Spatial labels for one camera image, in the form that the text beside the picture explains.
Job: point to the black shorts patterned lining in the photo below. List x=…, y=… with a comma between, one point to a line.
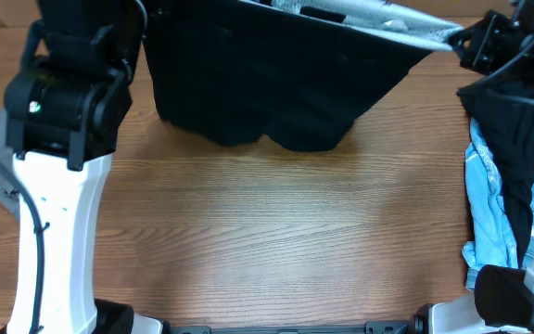
x=299, y=72

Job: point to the light blue garment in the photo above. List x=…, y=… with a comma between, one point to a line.
x=494, y=241

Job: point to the dark navy garment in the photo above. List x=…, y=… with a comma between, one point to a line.
x=506, y=118

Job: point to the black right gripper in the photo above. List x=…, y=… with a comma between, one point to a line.
x=482, y=44

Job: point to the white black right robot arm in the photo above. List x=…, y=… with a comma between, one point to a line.
x=503, y=297

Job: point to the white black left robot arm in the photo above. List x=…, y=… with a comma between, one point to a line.
x=64, y=109

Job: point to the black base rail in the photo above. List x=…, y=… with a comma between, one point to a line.
x=290, y=328

